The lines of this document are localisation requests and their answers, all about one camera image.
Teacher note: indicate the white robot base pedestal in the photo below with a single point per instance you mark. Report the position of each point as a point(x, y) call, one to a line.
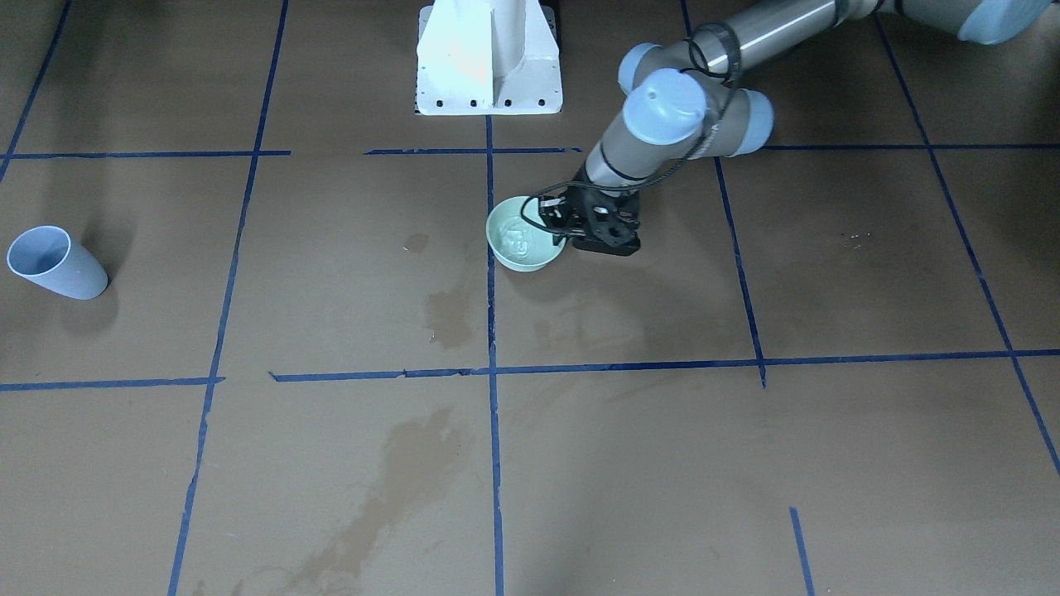
point(488, 57)

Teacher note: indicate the blue plastic cup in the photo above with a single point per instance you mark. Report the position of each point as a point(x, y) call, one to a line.
point(49, 257)

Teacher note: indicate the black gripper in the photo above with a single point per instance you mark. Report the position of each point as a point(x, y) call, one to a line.
point(575, 204)

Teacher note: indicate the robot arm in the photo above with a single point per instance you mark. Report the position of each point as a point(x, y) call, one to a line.
point(685, 101)

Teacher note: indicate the green plastic bowl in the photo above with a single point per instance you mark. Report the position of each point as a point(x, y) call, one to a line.
point(515, 238)

